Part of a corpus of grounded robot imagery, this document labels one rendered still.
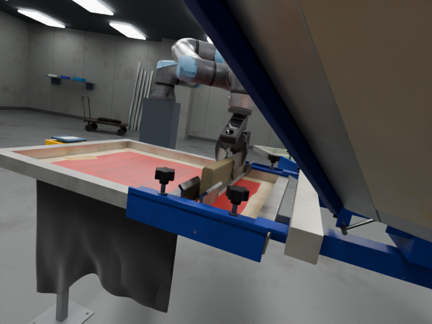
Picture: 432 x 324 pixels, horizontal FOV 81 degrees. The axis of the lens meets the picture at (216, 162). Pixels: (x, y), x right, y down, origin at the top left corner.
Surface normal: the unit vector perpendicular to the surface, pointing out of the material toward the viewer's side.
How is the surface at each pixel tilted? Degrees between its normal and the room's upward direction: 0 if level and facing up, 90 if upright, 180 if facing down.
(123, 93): 90
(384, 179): 148
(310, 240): 90
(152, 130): 90
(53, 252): 97
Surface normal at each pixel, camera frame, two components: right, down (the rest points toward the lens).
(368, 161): -0.54, 0.83
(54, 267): -0.24, 0.33
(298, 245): -0.34, 0.14
